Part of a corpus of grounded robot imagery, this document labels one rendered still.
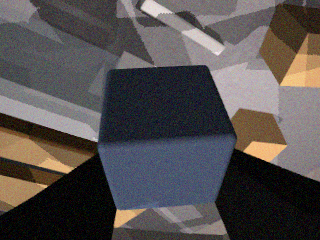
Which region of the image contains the blue cube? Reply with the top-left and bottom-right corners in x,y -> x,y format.
97,65 -> 237,211

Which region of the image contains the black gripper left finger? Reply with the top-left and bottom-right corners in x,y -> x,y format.
0,153 -> 116,240

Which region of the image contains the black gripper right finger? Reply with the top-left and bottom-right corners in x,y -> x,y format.
215,148 -> 320,240

